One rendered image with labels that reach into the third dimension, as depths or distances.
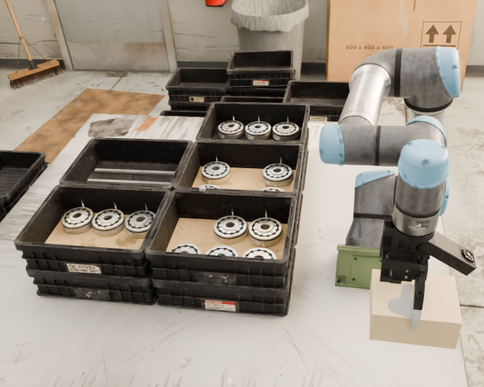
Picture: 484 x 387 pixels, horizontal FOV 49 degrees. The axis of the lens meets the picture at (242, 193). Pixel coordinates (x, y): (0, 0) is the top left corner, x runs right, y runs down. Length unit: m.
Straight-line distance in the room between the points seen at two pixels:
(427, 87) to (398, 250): 0.46
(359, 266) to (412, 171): 0.78
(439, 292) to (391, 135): 0.33
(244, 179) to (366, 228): 0.52
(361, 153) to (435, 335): 0.38
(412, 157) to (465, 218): 2.28
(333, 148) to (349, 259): 0.67
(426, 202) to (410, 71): 0.48
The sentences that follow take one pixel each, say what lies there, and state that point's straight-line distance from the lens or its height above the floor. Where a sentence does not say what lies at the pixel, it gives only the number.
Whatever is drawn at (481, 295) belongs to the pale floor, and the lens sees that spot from 2.73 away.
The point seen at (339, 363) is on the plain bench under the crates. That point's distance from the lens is 1.50.
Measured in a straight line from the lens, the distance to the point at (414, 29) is 4.29.
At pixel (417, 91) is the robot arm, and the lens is 1.32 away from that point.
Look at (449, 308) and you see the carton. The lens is 1.09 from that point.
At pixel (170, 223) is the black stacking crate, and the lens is 1.67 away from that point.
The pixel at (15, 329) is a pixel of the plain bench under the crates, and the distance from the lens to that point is 1.76.
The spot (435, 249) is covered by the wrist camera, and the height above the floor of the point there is 1.26.
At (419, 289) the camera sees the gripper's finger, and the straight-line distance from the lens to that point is 1.00.
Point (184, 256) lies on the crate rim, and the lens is 1.46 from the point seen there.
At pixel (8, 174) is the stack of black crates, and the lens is 3.11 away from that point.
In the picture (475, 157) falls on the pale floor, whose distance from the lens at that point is 3.65.
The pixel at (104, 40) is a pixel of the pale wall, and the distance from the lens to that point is 4.99.
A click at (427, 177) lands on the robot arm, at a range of 0.87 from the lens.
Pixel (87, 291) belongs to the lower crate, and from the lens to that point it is 1.71.
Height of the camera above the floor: 1.92
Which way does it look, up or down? 37 degrees down
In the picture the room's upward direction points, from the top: 5 degrees counter-clockwise
